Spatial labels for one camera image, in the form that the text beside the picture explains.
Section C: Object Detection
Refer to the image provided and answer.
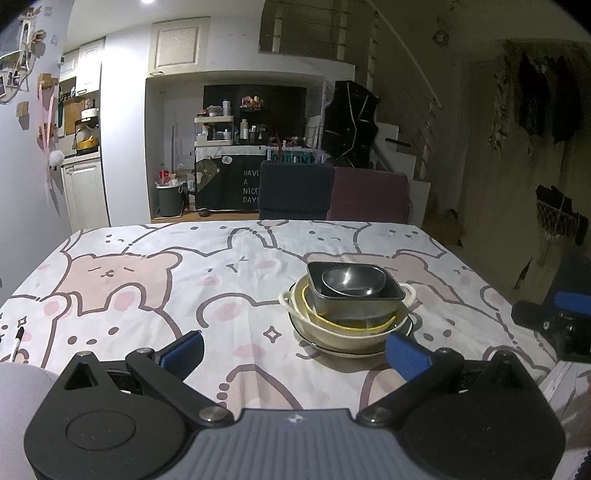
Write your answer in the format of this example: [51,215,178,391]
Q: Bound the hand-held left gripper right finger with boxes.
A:
[355,331,535,428]

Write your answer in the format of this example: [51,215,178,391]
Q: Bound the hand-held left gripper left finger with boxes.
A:
[58,329,235,428]

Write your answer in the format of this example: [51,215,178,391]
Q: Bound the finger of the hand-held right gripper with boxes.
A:
[511,300,561,329]
[553,291,591,318]

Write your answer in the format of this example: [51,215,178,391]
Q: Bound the white square plate leaf print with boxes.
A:
[295,318,414,358]

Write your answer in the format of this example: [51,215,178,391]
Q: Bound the small floral bowl yellow rim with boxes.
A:
[298,279,408,334]

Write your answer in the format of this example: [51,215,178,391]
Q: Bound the cream bowl with handles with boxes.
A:
[278,279,419,352]

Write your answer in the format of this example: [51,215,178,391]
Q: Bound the rectangular steel container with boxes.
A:
[307,261,407,320]

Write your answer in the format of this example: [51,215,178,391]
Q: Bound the square steel container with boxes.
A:
[320,264,387,298]

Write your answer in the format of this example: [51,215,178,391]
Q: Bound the bear printed tablecloth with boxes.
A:
[0,220,561,416]

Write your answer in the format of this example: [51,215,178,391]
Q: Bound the net basket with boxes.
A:
[536,185,587,245]

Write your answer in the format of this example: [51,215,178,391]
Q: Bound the cardboard box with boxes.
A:
[427,210,465,245]

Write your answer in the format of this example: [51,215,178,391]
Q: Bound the low wooden drawer cabinet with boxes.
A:
[151,211,260,224]

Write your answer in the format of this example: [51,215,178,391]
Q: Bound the grey trash bin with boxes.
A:
[156,182,189,217]

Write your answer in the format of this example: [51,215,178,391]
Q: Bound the maroon chair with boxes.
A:
[327,167,411,224]

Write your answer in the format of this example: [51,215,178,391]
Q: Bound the black printed cabinet curtain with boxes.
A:
[195,154,264,213]

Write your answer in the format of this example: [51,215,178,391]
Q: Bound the white kitchen base cabinet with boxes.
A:
[61,159,110,232]

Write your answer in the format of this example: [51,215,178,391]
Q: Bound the dark blue chair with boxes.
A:
[259,161,335,221]

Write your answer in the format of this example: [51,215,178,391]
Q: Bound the dark hanging clothes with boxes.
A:
[489,44,585,148]

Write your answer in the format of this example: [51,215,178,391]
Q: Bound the plate sign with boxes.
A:
[266,148,315,164]

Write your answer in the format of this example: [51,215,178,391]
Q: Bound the white shelf rack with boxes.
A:
[194,115,237,147]

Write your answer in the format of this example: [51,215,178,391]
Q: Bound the black jacket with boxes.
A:
[321,80,379,168]

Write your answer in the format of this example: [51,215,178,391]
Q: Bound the pink ribbon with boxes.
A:
[37,85,63,217]

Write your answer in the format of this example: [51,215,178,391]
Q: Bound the white upper cabinet door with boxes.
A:
[148,17,211,77]

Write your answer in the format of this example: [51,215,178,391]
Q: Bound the wall photo collage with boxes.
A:
[0,7,47,106]

